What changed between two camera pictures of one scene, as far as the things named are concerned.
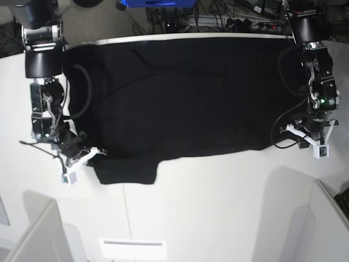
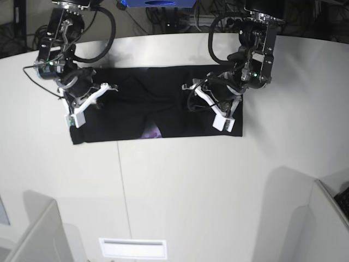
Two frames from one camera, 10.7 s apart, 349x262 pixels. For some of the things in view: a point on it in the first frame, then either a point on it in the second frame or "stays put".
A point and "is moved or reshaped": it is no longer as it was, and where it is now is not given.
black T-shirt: [133, 103] is moved or reshaped
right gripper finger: [332, 122] to [236, 101]
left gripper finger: [94, 151] to [104, 87]
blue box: [159, 4] stays put
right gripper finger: [292, 129] to [198, 90]
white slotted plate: [133, 249] stays put
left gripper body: [71, 147] to [77, 83]
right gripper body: [313, 127] to [224, 89]
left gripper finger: [74, 166] to [86, 103]
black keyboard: [342, 200] stays put
